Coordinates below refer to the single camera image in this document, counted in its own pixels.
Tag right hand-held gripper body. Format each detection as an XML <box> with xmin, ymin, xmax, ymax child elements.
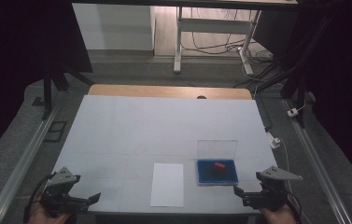
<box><xmin>255</xmin><ymin>165</ymin><xmax>304</xmax><ymax>213</ymax></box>

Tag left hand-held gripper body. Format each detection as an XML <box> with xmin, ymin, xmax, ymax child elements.
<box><xmin>39</xmin><ymin>166</ymin><xmax>83</xmax><ymax>217</ymax></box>

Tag blue ink pad box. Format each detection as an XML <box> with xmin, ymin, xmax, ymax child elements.
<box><xmin>196</xmin><ymin>139</ymin><xmax>240</xmax><ymax>187</ymax></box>

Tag person's right hand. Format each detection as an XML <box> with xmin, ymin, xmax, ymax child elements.
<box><xmin>259</xmin><ymin>203</ymin><xmax>298</xmax><ymax>224</ymax></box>

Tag person's left hand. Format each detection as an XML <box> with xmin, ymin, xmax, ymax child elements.
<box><xmin>27</xmin><ymin>201</ymin><xmax>74</xmax><ymax>224</ymax></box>

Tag white paper sheet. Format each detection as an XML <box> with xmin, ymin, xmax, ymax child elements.
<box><xmin>149</xmin><ymin>162</ymin><xmax>185</xmax><ymax>208</ymax></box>

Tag small white adapter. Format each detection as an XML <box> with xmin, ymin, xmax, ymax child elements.
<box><xmin>287</xmin><ymin>102</ymin><xmax>308</xmax><ymax>119</ymax></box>

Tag black metal stand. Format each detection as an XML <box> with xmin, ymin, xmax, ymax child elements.
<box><xmin>32</xmin><ymin>59</ymin><xmax>95</xmax><ymax>121</ymax></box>
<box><xmin>233</xmin><ymin>0</ymin><xmax>317</xmax><ymax>129</ymax></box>

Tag wooden table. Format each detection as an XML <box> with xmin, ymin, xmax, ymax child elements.
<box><xmin>88</xmin><ymin>83</ymin><xmax>253</xmax><ymax>101</ymax></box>

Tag black curtain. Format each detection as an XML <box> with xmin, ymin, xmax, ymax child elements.
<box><xmin>252</xmin><ymin>0</ymin><xmax>352</xmax><ymax>194</ymax></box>
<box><xmin>0</xmin><ymin>0</ymin><xmax>93</xmax><ymax>169</ymax></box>

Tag white cabinet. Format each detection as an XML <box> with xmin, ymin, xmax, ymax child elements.
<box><xmin>71</xmin><ymin>3</ymin><xmax>157</xmax><ymax>51</ymax></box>

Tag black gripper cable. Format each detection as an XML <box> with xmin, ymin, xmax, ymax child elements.
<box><xmin>287</xmin><ymin>180</ymin><xmax>303</xmax><ymax>224</ymax></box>
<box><xmin>22</xmin><ymin>173</ymin><xmax>57</xmax><ymax>224</ymax></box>

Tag aluminium rail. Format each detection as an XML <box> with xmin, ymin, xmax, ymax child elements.
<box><xmin>0</xmin><ymin>101</ymin><xmax>62</xmax><ymax>224</ymax></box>
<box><xmin>281</xmin><ymin>98</ymin><xmax>352</xmax><ymax>224</ymax></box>

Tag white plug with cable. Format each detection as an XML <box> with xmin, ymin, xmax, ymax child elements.
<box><xmin>265</xmin><ymin>130</ymin><xmax>292</xmax><ymax>190</ymax></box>

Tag black rectangular floor frame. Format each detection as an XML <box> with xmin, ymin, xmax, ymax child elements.
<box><xmin>43</xmin><ymin>120</ymin><xmax>68</xmax><ymax>144</ymax></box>

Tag black floor cables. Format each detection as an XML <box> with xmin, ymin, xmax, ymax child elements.
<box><xmin>179</xmin><ymin>7</ymin><xmax>285</xmax><ymax>90</ymax></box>

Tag white metal desk frame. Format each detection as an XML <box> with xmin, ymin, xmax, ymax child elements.
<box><xmin>173</xmin><ymin>6</ymin><xmax>262</xmax><ymax>76</ymax></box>

